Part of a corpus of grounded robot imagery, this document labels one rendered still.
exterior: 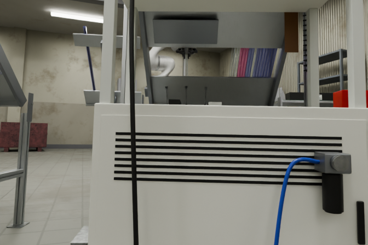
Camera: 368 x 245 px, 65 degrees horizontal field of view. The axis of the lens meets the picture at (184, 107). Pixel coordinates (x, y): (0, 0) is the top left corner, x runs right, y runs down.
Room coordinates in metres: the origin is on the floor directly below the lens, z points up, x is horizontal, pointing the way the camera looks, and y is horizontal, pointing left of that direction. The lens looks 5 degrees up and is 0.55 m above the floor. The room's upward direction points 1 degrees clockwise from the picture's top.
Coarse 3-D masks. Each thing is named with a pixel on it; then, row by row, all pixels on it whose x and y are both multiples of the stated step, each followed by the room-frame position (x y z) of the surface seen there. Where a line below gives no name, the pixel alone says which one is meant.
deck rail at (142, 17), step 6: (144, 12) 1.28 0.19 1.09; (144, 18) 1.28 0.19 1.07; (144, 24) 1.29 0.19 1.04; (144, 30) 1.31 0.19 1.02; (144, 36) 1.33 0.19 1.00; (144, 42) 1.35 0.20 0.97; (144, 48) 1.37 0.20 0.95; (144, 54) 1.40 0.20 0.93; (144, 60) 1.42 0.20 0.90; (150, 66) 1.50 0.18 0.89; (150, 72) 1.51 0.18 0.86; (150, 78) 1.52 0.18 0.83; (150, 84) 1.53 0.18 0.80; (150, 90) 1.56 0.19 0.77; (150, 96) 1.59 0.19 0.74; (150, 102) 1.62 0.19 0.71
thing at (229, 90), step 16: (160, 80) 1.56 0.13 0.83; (176, 80) 1.55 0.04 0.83; (192, 80) 1.55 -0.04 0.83; (208, 80) 1.54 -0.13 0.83; (224, 80) 1.54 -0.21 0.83; (240, 80) 1.54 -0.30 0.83; (256, 80) 1.53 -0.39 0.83; (272, 80) 1.53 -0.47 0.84; (160, 96) 1.64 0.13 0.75; (176, 96) 1.63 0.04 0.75; (192, 96) 1.63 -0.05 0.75; (208, 96) 1.62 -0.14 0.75; (224, 96) 1.62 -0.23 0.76; (240, 96) 1.61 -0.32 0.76; (256, 96) 1.61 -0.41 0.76
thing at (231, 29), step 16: (160, 16) 1.30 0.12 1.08; (176, 16) 1.29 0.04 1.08; (192, 16) 1.29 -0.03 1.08; (208, 16) 1.29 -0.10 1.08; (224, 16) 1.28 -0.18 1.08; (240, 16) 1.28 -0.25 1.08; (256, 16) 1.28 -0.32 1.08; (272, 16) 1.27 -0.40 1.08; (160, 32) 1.31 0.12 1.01; (176, 32) 1.31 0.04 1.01; (192, 32) 1.31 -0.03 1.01; (208, 32) 1.30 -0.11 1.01; (224, 32) 1.34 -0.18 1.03; (240, 32) 1.34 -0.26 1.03; (256, 32) 1.33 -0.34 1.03; (272, 32) 1.33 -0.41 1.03
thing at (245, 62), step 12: (240, 48) 1.41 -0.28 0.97; (252, 48) 1.41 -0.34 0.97; (264, 48) 1.40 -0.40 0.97; (276, 48) 1.40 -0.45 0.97; (240, 60) 1.46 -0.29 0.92; (252, 60) 1.46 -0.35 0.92; (264, 60) 1.45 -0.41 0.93; (240, 72) 1.51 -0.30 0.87; (252, 72) 1.51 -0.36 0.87; (264, 72) 1.50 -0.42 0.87
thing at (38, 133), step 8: (8, 128) 6.64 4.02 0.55; (16, 128) 6.72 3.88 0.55; (32, 128) 6.88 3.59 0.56; (40, 128) 6.96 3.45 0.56; (0, 136) 6.57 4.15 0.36; (8, 136) 6.65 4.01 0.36; (16, 136) 6.73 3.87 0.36; (32, 136) 6.89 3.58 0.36; (40, 136) 6.96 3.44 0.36; (0, 144) 6.58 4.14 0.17; (8, 144) 6.66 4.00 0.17; (16, 144) 6.73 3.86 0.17; (32, 144) 6.89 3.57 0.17; (40, 144) 6.97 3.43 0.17
